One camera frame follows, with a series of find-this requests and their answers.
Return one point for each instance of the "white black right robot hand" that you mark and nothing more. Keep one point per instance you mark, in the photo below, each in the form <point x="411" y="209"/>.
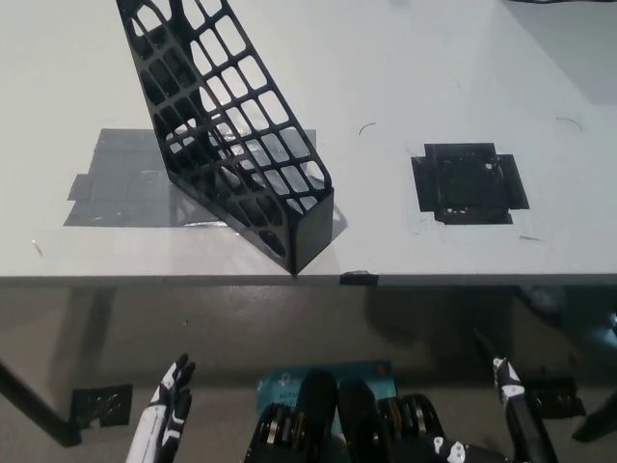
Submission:
<point x="523" y="424"/>

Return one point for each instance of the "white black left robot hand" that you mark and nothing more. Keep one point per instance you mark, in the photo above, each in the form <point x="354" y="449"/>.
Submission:
<point x="161" y="410"/>

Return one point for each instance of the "black mesh magazine stand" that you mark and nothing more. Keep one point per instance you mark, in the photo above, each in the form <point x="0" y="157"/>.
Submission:
<point x="315" y="226"/>

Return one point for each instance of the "black floor tape patch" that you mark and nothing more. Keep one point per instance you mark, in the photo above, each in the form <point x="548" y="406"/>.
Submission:
<point x="103" y="405"/>
<point x="559" y="398"/>

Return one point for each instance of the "black table leg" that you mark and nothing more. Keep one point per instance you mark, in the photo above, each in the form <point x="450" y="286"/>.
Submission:
<point x="598" y="422"/>
<point x="43" y="410"/>

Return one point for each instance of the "small black tape strip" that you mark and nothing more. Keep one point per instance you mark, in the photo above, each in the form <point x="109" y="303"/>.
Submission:
<point x="359" y="278"/>

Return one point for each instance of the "square black tape patch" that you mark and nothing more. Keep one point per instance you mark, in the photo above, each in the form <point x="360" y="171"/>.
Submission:
<point x="465" y="185"/>

